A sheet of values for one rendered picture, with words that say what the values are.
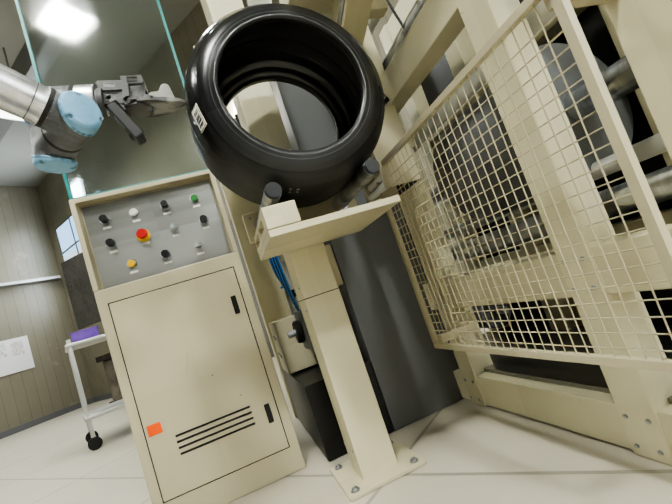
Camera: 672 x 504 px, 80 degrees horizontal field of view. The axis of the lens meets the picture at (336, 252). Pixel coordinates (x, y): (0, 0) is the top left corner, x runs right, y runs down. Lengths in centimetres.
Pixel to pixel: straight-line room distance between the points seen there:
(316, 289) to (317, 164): 48
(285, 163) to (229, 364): 90
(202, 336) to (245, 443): 44
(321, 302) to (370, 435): 46
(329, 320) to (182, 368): 62
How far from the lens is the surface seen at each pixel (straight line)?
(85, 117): 107
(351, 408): 141
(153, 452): 174
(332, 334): 137
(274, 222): 100
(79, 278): 749
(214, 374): 167
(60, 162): 117
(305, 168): 105
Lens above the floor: 61
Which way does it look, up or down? 6 degrees up
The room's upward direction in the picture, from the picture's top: 19 degrees counter-clockwise
